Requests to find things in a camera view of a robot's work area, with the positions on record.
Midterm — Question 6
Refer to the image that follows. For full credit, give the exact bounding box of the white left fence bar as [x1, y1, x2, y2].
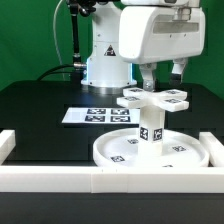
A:
[0, 130, 16, 166]

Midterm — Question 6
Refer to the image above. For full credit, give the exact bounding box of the white cross-shaped table base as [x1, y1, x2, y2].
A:
[117, 88, 189, 112]

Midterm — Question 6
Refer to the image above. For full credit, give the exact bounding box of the white front fence bar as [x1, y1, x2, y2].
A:
[0, 166, 224, 193]

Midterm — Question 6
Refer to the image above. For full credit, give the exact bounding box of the black table platform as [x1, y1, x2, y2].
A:
[0, 81, 224, 224]

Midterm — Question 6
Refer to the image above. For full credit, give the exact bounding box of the white round table top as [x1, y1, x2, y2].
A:
[93, 128, 209, 168]

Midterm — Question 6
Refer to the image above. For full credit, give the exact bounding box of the grey thin cable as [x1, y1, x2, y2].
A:
[52, 0, 67, 81]

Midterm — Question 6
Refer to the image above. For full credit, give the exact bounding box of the white sheet with markers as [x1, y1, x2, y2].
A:
[62, 107, 140, 124]

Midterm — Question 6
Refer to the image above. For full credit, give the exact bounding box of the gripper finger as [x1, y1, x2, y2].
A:
[170, 58, 188, 85]
[139, 63, 157, 92]

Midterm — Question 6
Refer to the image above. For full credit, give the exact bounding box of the white fence bar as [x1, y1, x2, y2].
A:
[0, 166, 224, 193]
[0, 130, 16, 166]
[199, 132, 224, 167]

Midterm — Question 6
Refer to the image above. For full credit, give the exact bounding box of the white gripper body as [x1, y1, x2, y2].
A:
[119, 6, 205, 64]

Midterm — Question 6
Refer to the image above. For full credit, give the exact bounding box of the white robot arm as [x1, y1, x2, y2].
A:
[81, 0, 205, 94]

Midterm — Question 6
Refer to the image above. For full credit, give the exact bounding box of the white right fence bar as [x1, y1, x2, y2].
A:
[199, 132, 224, 167]

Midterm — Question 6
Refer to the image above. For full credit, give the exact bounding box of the black cable bundle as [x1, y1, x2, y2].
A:
[36, 0, 101, 82]

